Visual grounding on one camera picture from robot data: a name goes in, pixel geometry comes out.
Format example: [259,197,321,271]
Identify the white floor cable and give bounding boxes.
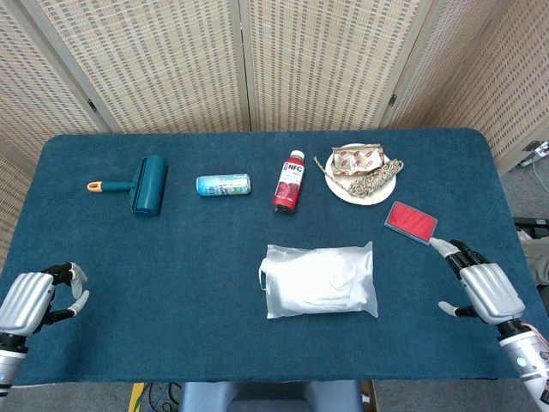
[531,157,549,195]

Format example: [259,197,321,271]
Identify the twisted brown cord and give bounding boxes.
[315,155,351,192]

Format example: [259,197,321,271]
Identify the dark floor cables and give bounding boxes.
[144,381,184,409]

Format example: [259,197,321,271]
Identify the light blue drink can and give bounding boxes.
[196,173,252,197]

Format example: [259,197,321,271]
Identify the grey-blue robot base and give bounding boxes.
[178,379,365,412]

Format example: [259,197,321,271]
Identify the yellow strip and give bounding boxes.
[128,383,147,412]

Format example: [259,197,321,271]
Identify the white power strip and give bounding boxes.
[521,140,549,167]

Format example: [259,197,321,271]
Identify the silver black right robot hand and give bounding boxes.
[430,237,527,326]

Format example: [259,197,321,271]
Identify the white plastic bag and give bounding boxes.
[258,240,380,320]

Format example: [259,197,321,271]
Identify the red NFC juice bottle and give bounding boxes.
[272,149,307,215]

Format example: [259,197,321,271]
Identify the red flat rectangular case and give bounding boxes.
[383,200,438,245]

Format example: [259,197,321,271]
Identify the blue tablecloth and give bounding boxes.
[0,127,544,386]

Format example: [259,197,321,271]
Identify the white round plate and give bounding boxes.
[324,142,397,203]

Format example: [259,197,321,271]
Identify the woven folding screen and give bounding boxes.
[0,0,549,258]

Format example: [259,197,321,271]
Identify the black frame bar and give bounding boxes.
[513,216,549,237]

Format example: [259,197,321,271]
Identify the teal lint roller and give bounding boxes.
[87,154,169,217]

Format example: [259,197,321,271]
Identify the braided beige rope bundle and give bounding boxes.
[347,158,406,199]

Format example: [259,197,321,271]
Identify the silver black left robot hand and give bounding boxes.
[0,261,90,339]

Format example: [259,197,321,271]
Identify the beige crumpled cloth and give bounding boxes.
[516,231,549,287]

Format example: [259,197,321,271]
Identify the crumpled red-print paper wrapper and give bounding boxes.
[331,144,389,178]

